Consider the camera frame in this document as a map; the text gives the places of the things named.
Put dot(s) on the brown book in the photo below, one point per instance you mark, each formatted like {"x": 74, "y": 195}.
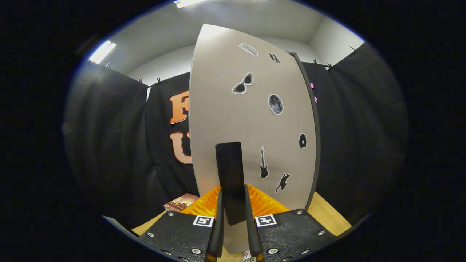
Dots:
{"x": 180, "y": 203}

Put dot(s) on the black backdrop cloth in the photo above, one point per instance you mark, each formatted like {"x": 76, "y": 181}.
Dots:
{"x": 109, "y": 145}

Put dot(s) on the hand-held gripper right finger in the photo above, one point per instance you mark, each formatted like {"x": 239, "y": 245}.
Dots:
{"x": 253, "y": 240}

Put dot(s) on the white canvas shoe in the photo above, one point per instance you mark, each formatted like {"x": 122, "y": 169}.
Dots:
{"x": 247, "y": 256}

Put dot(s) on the wide ceiling light panel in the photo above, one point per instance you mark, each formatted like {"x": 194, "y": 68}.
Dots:
{"x": 185, "y": 3}

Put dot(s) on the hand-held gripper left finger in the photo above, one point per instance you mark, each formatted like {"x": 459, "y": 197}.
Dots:
{"x": 218, "y": 240}

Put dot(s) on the dark grey shoe cabinet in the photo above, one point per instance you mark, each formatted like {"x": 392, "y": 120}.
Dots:
{"x": 318, "y": 127}

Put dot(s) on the narrow ceiling light strip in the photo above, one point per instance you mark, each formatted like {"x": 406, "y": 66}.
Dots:
{"x": 102, "y": 52}

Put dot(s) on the beige shoe cabinet door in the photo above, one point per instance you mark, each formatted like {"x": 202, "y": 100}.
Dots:
{"x": 225, "y": 109}

